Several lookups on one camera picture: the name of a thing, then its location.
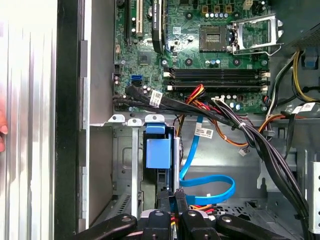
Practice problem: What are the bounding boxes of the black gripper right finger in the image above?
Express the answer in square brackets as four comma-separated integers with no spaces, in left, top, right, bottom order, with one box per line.
[174,188,286,240]

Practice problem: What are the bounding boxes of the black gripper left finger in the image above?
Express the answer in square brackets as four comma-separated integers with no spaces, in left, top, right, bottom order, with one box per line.
[72,190,173,240]

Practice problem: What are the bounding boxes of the red yellow disk power wire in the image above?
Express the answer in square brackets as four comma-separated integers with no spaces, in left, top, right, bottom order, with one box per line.
[171,202,215,227]

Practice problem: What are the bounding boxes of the blue disk wire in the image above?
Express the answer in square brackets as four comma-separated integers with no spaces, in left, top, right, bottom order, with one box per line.
[178,115,237,206]

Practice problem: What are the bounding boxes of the hard disk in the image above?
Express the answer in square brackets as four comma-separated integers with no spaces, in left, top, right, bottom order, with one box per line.
[142,122,181,201]

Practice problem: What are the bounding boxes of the metal disk bay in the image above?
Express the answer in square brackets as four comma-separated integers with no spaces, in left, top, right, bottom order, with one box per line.
[107,113,182,218]

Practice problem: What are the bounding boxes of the black RAM slot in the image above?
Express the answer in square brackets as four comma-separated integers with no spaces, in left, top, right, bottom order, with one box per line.
[166,78,271,85]
[163,72,271,79]
[163,68,271,74]
[166,84,270,92]

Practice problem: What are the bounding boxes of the black expansion slot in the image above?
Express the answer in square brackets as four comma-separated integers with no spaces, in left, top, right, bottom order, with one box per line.
[124,0,133,43]

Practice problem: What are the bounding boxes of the white expansion slot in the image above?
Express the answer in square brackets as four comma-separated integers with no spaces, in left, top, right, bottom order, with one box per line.
[135,0,144,38]

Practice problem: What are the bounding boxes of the bare human hand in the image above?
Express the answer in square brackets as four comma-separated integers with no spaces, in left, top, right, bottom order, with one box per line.
[0,109,9,153]

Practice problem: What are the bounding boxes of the grey metal drive cage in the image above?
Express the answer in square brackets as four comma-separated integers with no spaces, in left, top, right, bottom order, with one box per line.
[294,147,320,236]

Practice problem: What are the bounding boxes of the black PC case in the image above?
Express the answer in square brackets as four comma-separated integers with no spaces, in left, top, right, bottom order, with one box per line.
[54,0,320,240]

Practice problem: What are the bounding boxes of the green motherboard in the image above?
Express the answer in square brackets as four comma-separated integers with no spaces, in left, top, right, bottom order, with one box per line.
[113,0,272,113]

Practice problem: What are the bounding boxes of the CPU socket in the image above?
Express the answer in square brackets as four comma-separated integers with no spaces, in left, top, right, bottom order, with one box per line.
[199,24,228,53]

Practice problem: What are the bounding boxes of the black graphics card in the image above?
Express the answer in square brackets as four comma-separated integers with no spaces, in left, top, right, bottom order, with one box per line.
[150,0,168,54]

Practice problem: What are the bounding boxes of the metal socket cover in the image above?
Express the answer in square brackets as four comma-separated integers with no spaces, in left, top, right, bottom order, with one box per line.
[231,13,285,52]

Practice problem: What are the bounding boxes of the dark power supply unit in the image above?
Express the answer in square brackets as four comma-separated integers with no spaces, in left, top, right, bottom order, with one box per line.
[268,0,320,48]

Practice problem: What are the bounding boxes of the black wire bundle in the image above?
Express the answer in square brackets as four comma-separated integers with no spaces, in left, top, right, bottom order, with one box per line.
[112,84,312,240]

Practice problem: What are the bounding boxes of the orange red wire bundle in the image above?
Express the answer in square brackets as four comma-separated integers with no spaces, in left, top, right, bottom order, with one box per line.
[174,84,307,148]

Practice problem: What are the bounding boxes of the grey white wire bundle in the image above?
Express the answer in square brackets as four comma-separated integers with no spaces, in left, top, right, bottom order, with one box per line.
[264,58,295,121]

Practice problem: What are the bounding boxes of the yellow black power wire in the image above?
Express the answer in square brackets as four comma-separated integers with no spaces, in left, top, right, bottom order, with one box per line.
[291,49,320,103]

